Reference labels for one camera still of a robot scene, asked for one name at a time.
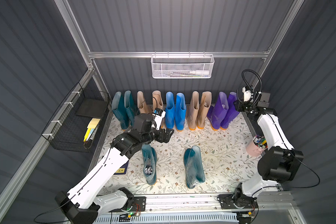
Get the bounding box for black wire side basket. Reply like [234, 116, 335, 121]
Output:
[42, 83, 110, 153]

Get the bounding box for dark green boot far left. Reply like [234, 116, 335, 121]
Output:
[112, 91, 129, 130]

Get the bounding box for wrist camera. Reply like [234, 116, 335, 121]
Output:
[242, 86, 271, 103]
[132, 107, 166, 132]

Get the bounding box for blue rain boot back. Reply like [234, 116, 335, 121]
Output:
[175, 93, 186, 131]

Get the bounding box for dark blue notebook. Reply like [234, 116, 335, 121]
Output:
[114, 161, 129, 175]

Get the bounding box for dark green boot back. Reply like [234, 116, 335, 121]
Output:
[124, 91, 138, 126]

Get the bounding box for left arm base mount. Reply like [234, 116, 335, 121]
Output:
[109, 196, 147, 212]

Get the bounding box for white wire wall basket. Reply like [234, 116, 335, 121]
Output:
[150, 53, 215, 79]

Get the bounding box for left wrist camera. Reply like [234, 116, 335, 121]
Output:
[132, 107, 166, 132]

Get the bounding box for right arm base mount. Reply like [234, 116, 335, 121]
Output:
[217, 193, 258, 210]

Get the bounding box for yellow sticky notes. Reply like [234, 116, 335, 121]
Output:
[84, 118, 101, 142]

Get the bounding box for dark green boot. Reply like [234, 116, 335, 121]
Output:
[112, 91, 129, 130]
[124, 91, 138, 126]
[183, 146, 205, 189]
[141, 144, 157, 185]

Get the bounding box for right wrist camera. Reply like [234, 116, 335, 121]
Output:
[242, 86, 271, 103]

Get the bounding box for blue rain boot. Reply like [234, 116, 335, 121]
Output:
[175, 93, 186, 131]
[165, 91, 175, 129]

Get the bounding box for pink pen cup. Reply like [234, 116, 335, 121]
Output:
[246, 135, 267, 157]

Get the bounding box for purple front boot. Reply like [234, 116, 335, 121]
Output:
[220, 92, 239, 130]
[207, 92, 229, 131]

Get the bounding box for blue rain boot front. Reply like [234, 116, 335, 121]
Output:
[165, 91, 175, 129]

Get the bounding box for beige rain boot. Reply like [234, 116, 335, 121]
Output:
[152, 90, 166, 129]
[187, 91, 199, 131]
[197, 91, 212, 129]
[137, 91, 152, 114]

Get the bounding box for black corrugated cable hose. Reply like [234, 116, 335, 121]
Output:
[236, 69, 263, 103]

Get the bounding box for dark green front boot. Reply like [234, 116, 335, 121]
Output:
[141, 144, 157, 185]
[183, 146, 205, 189]

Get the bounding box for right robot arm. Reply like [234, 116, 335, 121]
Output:
[234, 100, 304, 198]

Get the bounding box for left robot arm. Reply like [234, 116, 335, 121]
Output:
[55, 128, 174, 224]

